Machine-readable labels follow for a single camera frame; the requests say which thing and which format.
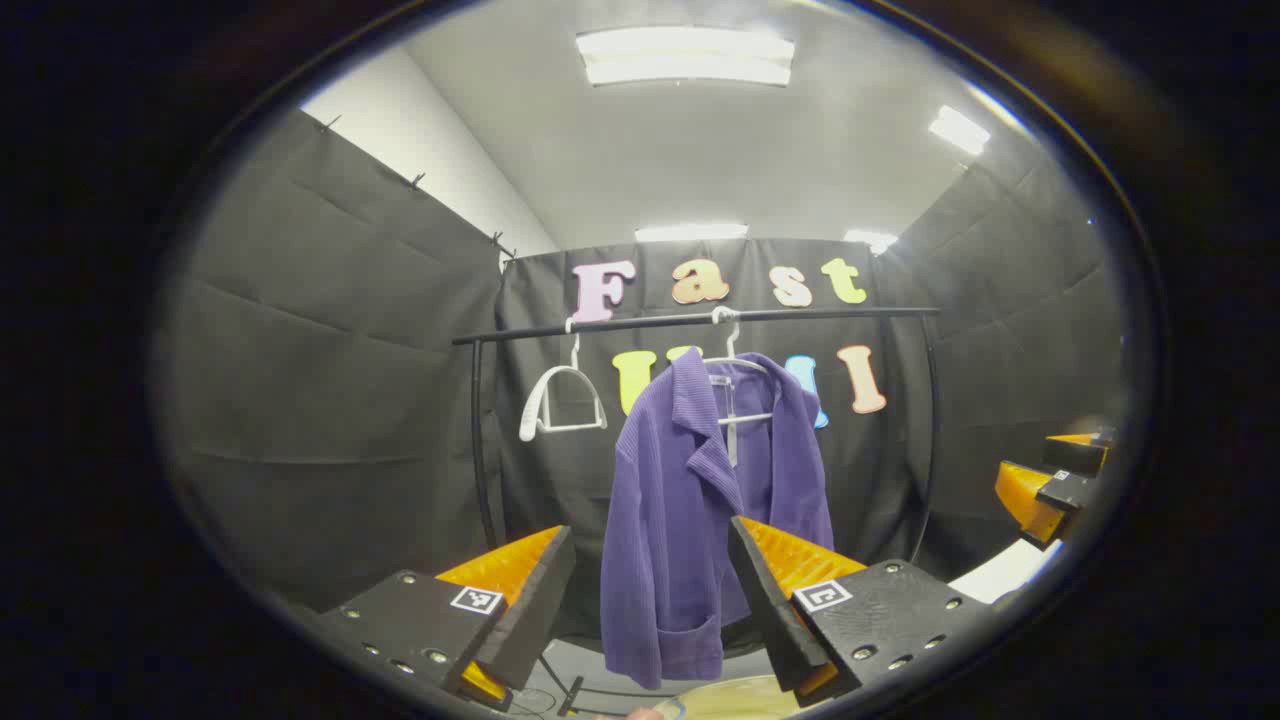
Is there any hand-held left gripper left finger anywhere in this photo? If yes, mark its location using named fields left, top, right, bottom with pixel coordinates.
left=318, top=525, right=577, bottom=711

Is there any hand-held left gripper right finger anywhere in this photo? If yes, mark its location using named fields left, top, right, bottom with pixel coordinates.
left=728, top=515, right=993, bottom=709

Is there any cream laundry hamper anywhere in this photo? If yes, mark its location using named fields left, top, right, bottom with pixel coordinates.
left=680, top=675, right=831, bottom=720

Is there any purple ribbed jacket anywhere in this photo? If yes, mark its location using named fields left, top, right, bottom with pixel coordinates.
left=600, top=347, right=836, bottom=691

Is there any white plastic hanger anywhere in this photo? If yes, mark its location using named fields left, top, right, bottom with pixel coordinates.
left=700, top=305, right=781, bottom=471
left=518, top=318, right=609, bottom=443

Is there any black clothes rack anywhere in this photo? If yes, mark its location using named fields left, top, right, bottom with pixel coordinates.
left=450, top=305, right=946, bottom=716

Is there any white box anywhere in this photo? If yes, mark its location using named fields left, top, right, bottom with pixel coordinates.
left=945, top=540, right=1066, bottom=606

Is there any black backdrop cloth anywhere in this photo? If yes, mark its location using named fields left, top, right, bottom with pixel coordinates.
left=160, top=110, right=1131, bottom=641

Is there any large ceiling light panel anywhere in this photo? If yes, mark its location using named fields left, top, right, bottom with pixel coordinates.
left=575, top=27, right=796, bottom=88

